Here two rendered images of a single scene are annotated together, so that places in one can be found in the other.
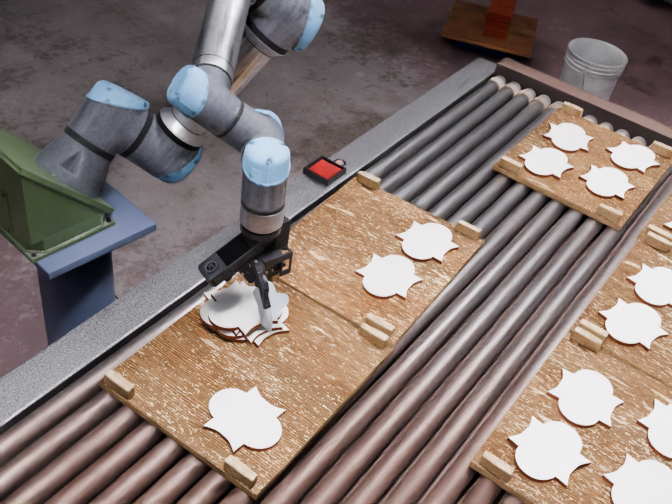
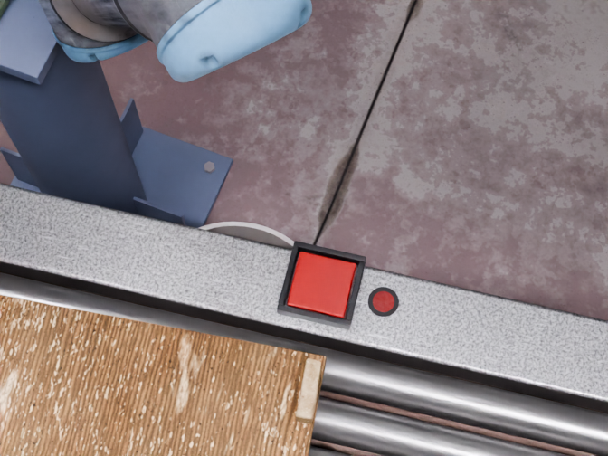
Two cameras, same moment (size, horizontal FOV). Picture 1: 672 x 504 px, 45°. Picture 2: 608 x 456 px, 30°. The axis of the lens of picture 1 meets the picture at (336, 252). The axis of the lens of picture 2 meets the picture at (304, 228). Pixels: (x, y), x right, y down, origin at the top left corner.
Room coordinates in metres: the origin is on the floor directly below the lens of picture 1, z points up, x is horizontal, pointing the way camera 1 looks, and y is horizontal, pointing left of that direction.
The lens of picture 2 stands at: (1.51, -0.27, 2.03)
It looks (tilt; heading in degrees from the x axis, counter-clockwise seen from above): 69 degrees down; 73
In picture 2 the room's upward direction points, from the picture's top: straight up
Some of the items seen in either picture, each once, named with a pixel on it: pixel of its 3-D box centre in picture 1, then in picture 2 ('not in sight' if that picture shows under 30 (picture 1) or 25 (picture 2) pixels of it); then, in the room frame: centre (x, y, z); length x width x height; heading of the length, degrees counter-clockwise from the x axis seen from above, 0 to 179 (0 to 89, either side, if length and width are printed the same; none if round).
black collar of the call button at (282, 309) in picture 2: (324, 170); (321, 285); (1.62, 0.06, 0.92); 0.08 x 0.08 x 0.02; 60
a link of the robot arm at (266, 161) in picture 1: (265, 174); not in sight; (1.09, 0.14, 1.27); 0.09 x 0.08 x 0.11; 13
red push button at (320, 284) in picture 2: (324, 171); (321, 285); (1.62, 0.06, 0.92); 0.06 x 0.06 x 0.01; 60
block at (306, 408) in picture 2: (368, 180); (309, 391); (1.58, -0.05, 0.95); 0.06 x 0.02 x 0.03; 63
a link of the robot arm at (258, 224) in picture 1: (261, 212); not in sight; (1.09, 0.14, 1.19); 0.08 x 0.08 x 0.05
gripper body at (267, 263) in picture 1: (262, 247); not in sight; (1.09, 0.13, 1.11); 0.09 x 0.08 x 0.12; 133
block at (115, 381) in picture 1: (119, 384); not in sight; (0.87, 0.32, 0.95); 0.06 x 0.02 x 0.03; 61
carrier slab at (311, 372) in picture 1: (252, 366); not in sight; (0.97, 0.11, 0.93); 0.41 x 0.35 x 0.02; 151
